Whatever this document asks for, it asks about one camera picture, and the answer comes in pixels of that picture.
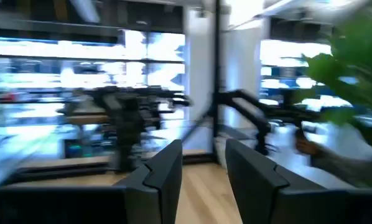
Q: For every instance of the person's hand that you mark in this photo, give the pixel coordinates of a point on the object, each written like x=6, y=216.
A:
x=307, y=146

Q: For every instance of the black table frame rail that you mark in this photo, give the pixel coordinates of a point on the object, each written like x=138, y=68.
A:
x=64, y=171

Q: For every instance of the black vertical frame post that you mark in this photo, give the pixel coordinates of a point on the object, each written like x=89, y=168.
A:
x=216, y=62

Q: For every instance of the green potted plant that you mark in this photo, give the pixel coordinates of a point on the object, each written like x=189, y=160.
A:
x=360, y=62

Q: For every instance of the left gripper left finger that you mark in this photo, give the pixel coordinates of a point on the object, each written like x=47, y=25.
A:
x=167, y=174

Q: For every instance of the person's forearm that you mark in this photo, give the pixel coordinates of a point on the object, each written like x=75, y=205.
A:
x=347, y=168

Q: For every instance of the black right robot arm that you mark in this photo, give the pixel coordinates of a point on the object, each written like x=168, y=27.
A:
x=127, y=133

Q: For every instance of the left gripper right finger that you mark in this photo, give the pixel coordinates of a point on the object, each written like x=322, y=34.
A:
x=251, y=183

